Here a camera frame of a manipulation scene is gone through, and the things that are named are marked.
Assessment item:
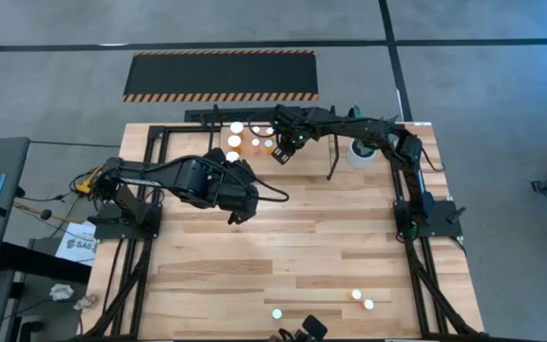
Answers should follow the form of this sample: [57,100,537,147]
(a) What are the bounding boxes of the black mat hazard stripes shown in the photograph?
[122,49,320,104]

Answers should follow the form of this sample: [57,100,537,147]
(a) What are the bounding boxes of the wooden shelf black frame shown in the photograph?
[206,104,346,183]

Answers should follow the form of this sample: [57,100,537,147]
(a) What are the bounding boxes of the crumpled white paper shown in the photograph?
[48,283,76,302]

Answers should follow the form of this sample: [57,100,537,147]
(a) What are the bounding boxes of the dark grey side desk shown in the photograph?
[0,137,31,279]

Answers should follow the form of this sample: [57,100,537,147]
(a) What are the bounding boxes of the black metal bar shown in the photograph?
[0,240,93,286]

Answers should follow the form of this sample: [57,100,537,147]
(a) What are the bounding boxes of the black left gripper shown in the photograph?
[206,147,260,225]

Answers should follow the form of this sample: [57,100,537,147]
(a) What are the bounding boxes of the crumpled brown paper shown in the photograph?
[72,293,100,313]

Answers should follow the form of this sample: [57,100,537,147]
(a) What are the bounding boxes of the green plant white pot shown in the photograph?
[347,104,401,170]

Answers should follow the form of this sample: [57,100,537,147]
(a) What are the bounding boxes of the yellow cable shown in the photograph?
[74,163,106,195]

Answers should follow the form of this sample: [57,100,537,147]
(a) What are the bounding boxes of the white printed paper sheet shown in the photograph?
[54,221,98,267]

